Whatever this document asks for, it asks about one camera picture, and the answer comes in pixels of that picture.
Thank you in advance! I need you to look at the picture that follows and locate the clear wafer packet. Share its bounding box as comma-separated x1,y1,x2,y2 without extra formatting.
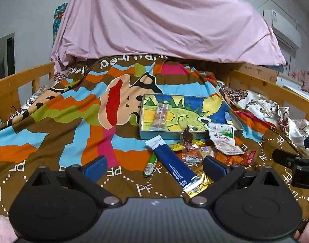
151,102,171,131

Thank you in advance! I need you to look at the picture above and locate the white green snack packet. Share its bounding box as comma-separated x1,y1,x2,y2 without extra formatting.
207,122,245,155

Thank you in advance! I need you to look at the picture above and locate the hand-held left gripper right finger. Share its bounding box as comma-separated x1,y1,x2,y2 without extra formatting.
189,156,287,207

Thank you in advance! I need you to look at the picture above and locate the pink bedsheet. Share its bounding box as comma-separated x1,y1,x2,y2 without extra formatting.
50,0,288,74

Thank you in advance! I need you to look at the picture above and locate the long blue snack packet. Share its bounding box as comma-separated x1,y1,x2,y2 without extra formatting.
145,136,202,196

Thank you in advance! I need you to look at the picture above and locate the white air conditioner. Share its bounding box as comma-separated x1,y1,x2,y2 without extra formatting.
262,10,303,48

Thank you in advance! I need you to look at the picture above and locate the red snack packet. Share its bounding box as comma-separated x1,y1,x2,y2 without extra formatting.
242,149,257,168

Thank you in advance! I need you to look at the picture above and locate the orange candy packet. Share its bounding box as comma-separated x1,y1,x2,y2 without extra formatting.
230,154,246,168
215,152,232,167

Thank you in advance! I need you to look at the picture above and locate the yellow snack packet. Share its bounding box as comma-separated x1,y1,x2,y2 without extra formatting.
168,142,186,153

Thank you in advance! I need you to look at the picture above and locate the clear packet with red print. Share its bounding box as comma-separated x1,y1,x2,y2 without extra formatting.
182,142,202,163

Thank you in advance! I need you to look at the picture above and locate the pink floral garment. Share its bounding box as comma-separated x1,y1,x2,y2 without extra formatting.
291,69,309,93

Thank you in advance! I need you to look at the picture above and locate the green sausage stick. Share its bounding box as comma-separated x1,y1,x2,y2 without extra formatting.
144,152,159,178

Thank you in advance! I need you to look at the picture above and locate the clear packet with dark snack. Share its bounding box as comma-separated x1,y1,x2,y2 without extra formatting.
179,126,196,143

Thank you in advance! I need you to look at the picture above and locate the plywood panel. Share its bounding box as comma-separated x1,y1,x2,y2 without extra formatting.
232,62,280,81

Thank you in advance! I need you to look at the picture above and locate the pink fuzzy cloth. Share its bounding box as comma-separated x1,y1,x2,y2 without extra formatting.
0,213,18,243

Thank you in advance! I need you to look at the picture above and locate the colourful printed blanket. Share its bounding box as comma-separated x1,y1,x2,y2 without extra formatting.
0,54,309,219

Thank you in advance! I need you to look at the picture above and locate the white door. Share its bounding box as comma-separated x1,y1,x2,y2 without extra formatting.
277,34,301,75

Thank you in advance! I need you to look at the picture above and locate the clear rice cracker packet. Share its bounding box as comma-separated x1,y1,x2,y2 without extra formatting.
195,144,219,162

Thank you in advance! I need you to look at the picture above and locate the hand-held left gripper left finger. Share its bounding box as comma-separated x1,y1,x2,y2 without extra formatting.
25,155,122,207

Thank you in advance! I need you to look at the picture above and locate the teal floral cloth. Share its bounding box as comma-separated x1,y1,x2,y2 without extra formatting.
52,2,68,49

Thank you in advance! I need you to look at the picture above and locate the wooden bed rail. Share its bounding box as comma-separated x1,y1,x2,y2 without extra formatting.
229,69,309,122
0,62,55,129

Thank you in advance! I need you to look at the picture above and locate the dinosaur picture tin tray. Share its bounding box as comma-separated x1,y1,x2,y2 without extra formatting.
139,94,244,140

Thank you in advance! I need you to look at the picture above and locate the gold foil snack packet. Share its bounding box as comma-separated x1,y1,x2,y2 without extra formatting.
187,166,215,198

